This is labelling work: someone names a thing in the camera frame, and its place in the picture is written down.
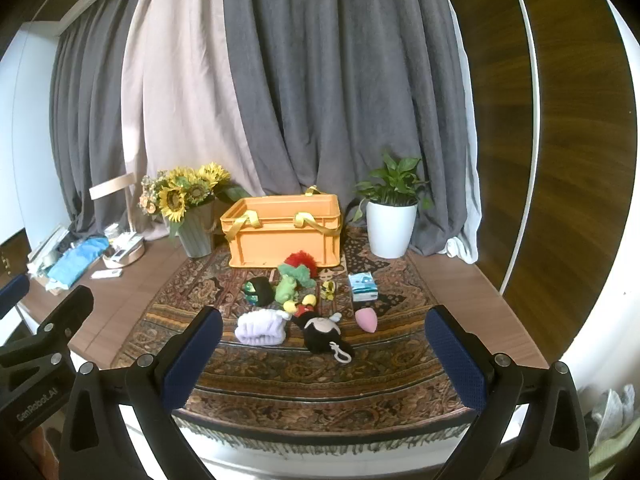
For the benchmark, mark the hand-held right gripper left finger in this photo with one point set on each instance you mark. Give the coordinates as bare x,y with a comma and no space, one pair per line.
195,360

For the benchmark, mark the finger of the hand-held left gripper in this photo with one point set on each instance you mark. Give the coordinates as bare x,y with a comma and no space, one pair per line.
11,290
60,317

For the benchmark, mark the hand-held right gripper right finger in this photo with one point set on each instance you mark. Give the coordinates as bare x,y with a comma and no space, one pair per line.
455,360

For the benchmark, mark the pale fluffy headband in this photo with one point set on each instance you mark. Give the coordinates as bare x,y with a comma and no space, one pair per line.
260,327

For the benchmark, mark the pink egg-shaped sponge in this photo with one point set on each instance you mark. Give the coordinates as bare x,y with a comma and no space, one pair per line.
366,319

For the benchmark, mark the green frog toy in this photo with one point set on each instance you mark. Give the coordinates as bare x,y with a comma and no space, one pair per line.
285,290

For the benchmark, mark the orange plastic crate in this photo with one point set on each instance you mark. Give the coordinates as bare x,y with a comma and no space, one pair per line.
280,245

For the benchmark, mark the white remote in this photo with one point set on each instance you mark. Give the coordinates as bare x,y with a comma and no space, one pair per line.
106,274

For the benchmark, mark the blue cloth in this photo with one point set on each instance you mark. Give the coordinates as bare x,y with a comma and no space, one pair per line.
80,257

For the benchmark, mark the black and green toy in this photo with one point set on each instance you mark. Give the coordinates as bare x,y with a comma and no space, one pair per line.
259,290

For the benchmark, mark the patterned rug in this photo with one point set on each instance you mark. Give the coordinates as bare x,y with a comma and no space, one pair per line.
300,375

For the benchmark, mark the blue white tissue packet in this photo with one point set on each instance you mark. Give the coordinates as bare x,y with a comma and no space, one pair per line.
362,287

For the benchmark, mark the ribbed grey-green vase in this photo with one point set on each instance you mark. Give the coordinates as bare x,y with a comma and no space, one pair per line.
197,232

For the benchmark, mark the green plush toy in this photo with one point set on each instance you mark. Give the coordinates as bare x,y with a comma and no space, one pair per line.
302,276

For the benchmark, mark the small yellow flower toy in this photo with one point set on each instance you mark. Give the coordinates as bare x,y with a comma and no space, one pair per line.
329,290

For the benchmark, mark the white plant pot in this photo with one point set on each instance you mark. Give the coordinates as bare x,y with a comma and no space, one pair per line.
391,230

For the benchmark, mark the red fluffy plush toy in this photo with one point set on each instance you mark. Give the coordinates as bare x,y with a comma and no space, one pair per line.
300,259

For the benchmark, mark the white sheer curtain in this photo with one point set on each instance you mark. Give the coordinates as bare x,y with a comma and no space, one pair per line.
467,200

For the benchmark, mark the sunflower bouquet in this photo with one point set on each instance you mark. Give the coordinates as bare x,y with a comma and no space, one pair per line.
175,195

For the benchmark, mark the white grey crumpled cloth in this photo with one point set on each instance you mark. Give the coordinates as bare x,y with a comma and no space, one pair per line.
612,420

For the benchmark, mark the narrow grey curtain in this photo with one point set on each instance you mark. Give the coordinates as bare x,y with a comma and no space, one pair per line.
90,135

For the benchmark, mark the green leafy houseplant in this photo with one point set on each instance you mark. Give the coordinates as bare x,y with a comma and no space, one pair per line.
395,180

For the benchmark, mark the beige curtain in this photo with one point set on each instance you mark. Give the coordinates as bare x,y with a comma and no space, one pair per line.
185,85

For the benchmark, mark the wide grey curtain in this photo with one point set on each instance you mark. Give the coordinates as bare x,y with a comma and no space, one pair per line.
350,85

